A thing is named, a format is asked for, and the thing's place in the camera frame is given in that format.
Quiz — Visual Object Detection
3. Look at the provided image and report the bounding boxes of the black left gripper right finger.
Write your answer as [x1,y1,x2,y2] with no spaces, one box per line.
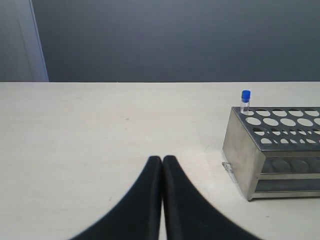
[162,155,258,240]

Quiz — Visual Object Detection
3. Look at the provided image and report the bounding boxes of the blue-capped tube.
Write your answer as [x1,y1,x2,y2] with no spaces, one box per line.
[240,90,251,114]

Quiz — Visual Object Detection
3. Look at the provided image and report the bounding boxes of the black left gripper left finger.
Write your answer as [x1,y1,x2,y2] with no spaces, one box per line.
[73,156,163,240]

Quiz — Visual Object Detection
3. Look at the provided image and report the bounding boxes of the stainless steel test tube rack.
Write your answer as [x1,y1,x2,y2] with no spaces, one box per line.
[222,106,320,201]

